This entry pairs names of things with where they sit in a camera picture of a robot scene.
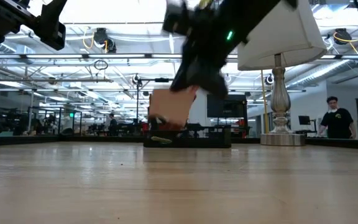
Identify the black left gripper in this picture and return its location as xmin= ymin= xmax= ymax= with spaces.
xmin=0 ymin=0 xmax=69 ymax=51

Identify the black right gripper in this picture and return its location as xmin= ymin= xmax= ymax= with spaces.
xmin=169 ymin=30 xmax=230 ymax=101

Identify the small monitor on arm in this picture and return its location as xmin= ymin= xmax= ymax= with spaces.
xmin=298 ymin=115 xmax=318 ymax=134

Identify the black mesh desk organizer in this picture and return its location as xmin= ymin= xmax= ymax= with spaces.
xmin=143 ymin=107 xmax=232 ymax=149

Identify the black display screen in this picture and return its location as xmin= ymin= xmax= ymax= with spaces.
xmin=206 ymin=93 xmax=248 ymax=118

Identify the yellow-green textured object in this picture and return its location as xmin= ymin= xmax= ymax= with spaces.
xmin=150 ymin=136 xmax=173 ymax=146

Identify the silver lamp with white shade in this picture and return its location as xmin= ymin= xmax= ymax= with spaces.
xmin=237 ymin=0 xmax=328 ymax=147

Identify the person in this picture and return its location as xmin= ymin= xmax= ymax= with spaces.
xmin=108 ymin=112 xmax=119 ymax=136
xmin=317 ymin=96 xmax=357 ymax=140

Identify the black hanging cable loop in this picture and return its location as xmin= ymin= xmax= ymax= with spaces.
xmin=93 ymin=59 xmax=109 ymax=71

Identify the yellow hanging cable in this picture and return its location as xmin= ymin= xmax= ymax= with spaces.
xmin=260 ymin=70 xmax=270 ymax=134

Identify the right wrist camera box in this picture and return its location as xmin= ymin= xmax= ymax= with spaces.
xmin=162 ymin=0 xmax=196 ymax=35

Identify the black workcell frame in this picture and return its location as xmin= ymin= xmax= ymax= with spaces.
xmin=26 ymin=105 xmax=83 ymax=136

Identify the black aluminium rig frame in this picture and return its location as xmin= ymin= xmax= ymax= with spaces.
xmin=0 ymin=134 xmax=358 ymax=151

